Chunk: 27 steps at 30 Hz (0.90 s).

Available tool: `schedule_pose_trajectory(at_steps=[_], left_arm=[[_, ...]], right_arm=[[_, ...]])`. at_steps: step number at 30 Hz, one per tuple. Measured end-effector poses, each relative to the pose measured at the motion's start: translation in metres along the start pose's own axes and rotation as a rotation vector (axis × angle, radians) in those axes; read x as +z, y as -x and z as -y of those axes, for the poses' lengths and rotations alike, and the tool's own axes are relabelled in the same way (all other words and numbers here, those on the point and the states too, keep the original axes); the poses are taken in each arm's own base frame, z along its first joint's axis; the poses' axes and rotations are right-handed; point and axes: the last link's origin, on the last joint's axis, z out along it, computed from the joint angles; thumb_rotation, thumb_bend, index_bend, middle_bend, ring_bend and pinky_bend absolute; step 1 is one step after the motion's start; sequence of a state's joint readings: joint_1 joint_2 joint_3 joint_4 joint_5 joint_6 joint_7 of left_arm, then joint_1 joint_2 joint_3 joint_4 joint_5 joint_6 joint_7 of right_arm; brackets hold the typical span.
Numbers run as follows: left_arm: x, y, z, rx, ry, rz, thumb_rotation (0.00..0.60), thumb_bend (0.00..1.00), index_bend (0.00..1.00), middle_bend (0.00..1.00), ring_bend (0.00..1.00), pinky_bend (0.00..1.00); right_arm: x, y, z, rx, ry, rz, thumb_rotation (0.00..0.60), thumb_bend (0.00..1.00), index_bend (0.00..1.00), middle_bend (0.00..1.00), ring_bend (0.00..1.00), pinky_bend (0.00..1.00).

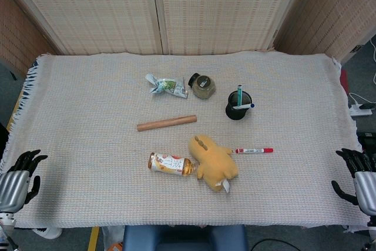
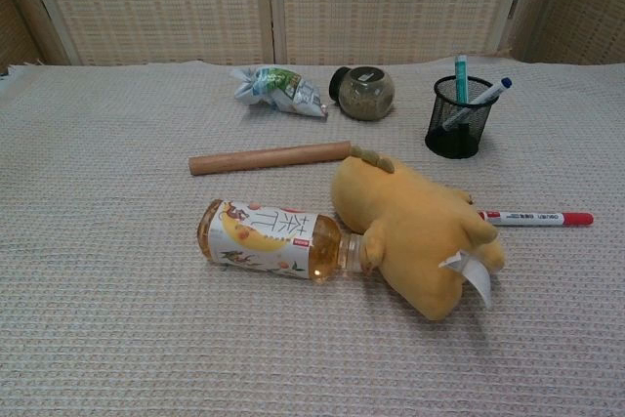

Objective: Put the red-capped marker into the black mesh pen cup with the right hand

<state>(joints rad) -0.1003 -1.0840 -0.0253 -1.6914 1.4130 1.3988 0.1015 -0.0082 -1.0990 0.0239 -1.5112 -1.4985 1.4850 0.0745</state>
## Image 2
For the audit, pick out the red marker pen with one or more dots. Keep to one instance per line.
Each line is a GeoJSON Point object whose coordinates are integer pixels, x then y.
{"type": "Point", "coordinates": [537, 217]}

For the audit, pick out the black mesh pen holder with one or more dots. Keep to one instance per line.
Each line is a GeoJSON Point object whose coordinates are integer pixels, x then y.
{"type": "Point", "coordinates": [451, 129]}

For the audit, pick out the teal marker pen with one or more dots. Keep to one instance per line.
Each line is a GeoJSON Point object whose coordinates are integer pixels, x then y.
{"type": "Point", "coordinates": [461, 80]}

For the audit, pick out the blue capped white marker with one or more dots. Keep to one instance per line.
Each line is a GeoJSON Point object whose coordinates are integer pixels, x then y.
{"type": "Point", "coordinates": [488, 95]}

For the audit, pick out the wooden rolling pin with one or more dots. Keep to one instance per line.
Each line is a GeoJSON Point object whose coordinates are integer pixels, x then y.
{"type": "Point", "coordinates": [268, 157]}

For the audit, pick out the tea drink plastic bottle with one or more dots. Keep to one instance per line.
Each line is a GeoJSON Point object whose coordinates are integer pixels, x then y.
{"type": "Point", "coordinates": [263, 241]}

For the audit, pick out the crumpled snack bag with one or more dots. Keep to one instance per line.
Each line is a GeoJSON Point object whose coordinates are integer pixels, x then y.
{"type": "Point", "coordinates": [278, 90]}

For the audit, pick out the round glass jar black lid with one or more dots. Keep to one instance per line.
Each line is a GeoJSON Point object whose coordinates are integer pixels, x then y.
{"type": "Point", "coordinates": [366, 92]}

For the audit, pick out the yellow plush dinosaur toy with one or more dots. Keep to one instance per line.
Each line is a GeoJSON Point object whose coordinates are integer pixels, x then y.
{"type": "Point", "coordinates": [415, 231]}

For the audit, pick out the beige woven tablecloth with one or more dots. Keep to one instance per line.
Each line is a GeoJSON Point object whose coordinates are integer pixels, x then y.
{"type": "Point", "coordinates": [122, 265]}

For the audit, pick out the woven folding screen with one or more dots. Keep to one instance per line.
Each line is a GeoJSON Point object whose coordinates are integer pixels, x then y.
{"type": "Point", "coordinates": [171, 2]}

